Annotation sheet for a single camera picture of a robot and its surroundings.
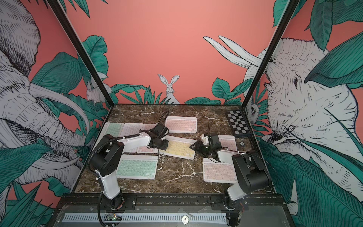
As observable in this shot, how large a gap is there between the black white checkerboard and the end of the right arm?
1.05 feet

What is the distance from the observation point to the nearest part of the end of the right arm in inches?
27.7

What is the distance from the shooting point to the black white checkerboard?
1029 mm
